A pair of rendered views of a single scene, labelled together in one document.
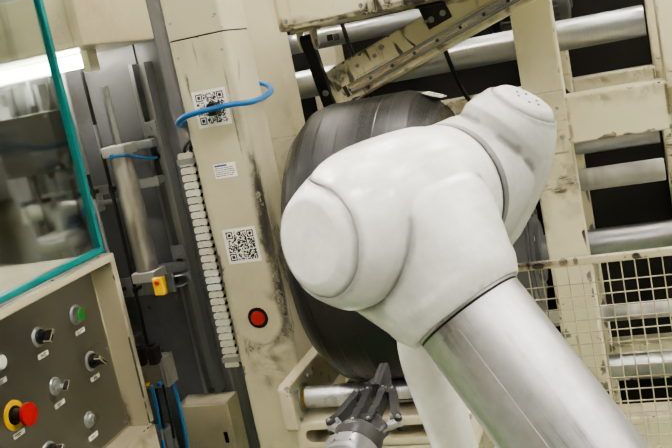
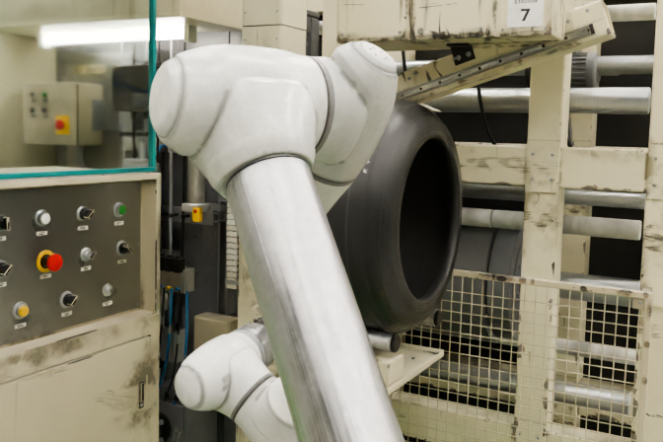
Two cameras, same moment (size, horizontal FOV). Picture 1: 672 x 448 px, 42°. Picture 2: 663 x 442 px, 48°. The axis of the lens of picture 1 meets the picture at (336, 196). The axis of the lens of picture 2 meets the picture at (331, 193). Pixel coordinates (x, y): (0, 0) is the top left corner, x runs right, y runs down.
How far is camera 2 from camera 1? 0.38 m
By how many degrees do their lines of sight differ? 11
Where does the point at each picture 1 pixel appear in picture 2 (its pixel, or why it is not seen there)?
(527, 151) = (360, 87)
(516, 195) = (342, 116)
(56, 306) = (104, 197)
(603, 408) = (321, 256)
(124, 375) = (146, 268)
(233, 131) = not seen: hidden behind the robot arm
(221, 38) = (278, 30)
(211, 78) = not seen: hidden behind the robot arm
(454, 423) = not seen: hidden behind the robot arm
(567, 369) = (305, 223)
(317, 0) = (368, 23)
